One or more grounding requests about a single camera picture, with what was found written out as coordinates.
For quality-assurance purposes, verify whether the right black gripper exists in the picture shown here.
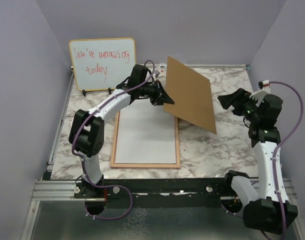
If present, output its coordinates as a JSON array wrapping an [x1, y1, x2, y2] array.
[[218, 87, 262, 123]]

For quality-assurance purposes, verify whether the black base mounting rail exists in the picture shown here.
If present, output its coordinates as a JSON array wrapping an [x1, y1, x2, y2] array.
[[74, 177, 237, 209]]

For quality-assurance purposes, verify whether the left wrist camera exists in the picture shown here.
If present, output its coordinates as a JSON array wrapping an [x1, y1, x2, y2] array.
[[153, 70, 160, 79]]

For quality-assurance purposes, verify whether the brown cardboard backing board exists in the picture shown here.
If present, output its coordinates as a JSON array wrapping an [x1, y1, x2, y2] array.
[[163, 56, 217, 134]]

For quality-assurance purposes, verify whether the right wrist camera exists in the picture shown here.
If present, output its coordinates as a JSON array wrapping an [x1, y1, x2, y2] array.
[[250, 80, 271, 103]]

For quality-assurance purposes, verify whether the white label strip at wall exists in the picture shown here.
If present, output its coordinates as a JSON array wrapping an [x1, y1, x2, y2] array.
[[157, 63, 167, 74]]

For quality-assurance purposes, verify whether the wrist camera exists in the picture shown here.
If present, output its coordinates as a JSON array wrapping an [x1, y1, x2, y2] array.
[[250, 80, 271, 103], [153, 70, 160, 79]]

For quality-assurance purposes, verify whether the pink wooden photo frame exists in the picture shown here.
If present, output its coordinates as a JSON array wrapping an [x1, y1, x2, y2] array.
[[109, 106, 181, 170]]

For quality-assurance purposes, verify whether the small whiteboard with red writing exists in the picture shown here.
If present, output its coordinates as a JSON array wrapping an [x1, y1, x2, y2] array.
[[68, 37, 137, 93]]

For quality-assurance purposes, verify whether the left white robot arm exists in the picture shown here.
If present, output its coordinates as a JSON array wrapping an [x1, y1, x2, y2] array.
[[68, 64, 175, 198]]

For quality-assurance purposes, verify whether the white photo paper sheet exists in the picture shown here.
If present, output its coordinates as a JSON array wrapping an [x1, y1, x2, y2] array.
[[114, 99, 178, 165]]

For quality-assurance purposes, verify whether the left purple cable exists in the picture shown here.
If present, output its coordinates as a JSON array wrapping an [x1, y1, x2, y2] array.
[[71, 59, 156, 221]]

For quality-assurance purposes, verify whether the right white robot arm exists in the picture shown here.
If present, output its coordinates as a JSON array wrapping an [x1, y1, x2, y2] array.
[[217, 88, 298, 237]]

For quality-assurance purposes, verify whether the aluminium front rail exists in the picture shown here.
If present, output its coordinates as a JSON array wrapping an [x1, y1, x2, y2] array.
[[31, 178, 298, 202]]

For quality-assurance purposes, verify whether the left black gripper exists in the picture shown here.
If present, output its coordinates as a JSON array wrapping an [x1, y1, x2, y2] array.
[[139, 79, 175, 106]]

